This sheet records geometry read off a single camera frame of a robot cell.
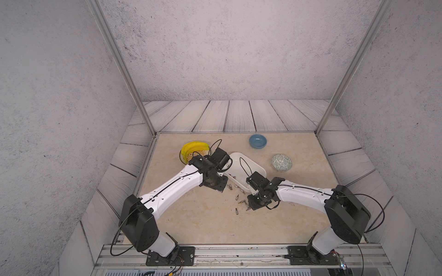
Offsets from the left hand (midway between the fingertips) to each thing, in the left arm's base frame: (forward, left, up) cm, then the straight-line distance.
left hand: (223, 186), depth 79 cm
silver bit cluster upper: (+7, -3, -13) cm, 15 cm away
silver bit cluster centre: (+5, -10, -14) cm, 18 cm away
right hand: (-4, -14, -12) cm, 19 cm away
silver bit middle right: (-1, -10, -14) cm, 17 cm away
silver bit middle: (+1, -7, -15) cm, 16 cm away
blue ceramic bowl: (+39, -23, -13) cm, 47 cm away
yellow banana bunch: (+32, +19, -9) cm, 38 cm away
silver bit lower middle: (-6, -6, -15) cm, 18 cm away
